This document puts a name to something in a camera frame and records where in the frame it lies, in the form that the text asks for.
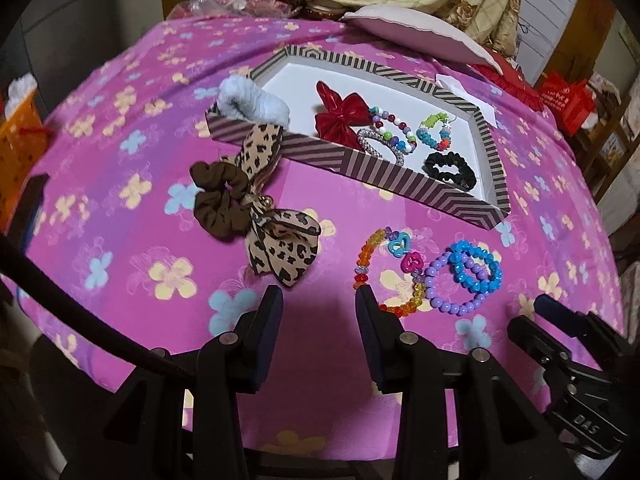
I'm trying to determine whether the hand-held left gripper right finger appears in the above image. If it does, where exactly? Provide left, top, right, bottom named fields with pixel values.
left=354, top=287, right=566, bottom=480

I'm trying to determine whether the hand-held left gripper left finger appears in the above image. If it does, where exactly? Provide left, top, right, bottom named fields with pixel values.
left=65, top=285, right=286, bottom=480

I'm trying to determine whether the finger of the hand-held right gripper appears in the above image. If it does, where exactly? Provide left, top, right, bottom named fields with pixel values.
left=534, top=294, right=626, bottom=356
left=507, top=316, right=573, bottom=376

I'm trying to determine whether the black scrunchie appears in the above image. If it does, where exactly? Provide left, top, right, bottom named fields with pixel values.
left=422, top=151, right=478, bottom=192

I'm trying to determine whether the silver rhinestone bracelet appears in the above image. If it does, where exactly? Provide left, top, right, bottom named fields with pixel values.
left=356, top=127, right=407, bottom=167

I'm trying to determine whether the green turquoise bead bracelet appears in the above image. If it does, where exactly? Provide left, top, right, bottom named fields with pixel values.
left=416, top=111, right=453, bottom=153

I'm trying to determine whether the light blue fluffy scrunchie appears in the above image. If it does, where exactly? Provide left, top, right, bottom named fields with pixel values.
left=216, top=76, right=292, bottom=126

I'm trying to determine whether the red bow hair clip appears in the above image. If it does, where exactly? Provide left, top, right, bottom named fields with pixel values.
left=314, top=80, right=373, bottom=151

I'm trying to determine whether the multicolour bead bracelet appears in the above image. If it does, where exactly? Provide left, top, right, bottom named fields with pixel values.
left=369, top=106, right=418, bottom=156

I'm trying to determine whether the striped cardboard box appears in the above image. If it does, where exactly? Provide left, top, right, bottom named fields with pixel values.
left=206, top=45, right=511, bottom=231

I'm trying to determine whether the leopard print bow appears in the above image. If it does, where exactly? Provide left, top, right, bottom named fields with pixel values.
left=235, top=122, right=323, bottom=288

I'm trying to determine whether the brown scrunchie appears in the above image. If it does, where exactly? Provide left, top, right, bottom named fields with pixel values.
left=189, top=160, right=253, bottom=241

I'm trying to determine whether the wooden chair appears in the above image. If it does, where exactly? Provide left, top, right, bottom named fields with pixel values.
left=575, top=75, right=640, bottom=206

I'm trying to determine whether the red shopping bag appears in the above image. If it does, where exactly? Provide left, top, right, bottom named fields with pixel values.
left=537, top=71, right=598, bottom=136

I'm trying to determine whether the pink floral blanket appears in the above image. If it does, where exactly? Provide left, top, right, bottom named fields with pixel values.
left=0, top=12, right=628, bottom=461

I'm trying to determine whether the white paper sheet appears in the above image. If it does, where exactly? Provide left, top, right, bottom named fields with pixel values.
left=435, top=74, right=496, bottom=128

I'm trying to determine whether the red frilled cushion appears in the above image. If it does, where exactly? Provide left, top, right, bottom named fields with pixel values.
left=470, top=47, right=546, bottom=111

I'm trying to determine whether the orange plastic basket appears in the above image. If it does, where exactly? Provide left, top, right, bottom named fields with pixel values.
left=0, top=87, right=48, bottom=196

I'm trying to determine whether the white fluffy item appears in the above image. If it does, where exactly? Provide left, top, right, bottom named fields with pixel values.
left=6, top=74, right=33, bottom=103

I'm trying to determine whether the purple bead bracelet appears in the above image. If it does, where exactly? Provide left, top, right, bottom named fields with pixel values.
left=424, top=252, right=503, bottom=317

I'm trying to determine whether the orange heart bead bracelet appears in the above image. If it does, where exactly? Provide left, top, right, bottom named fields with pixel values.
left=354, top=227, right=428, bottom=318

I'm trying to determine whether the blue bead bracelet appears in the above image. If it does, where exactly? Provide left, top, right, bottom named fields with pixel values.
left=442, top=240, right=502, bottom=296

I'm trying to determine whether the black cable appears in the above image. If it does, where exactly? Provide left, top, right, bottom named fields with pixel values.
left=0, top=230, right=201, bottom=391

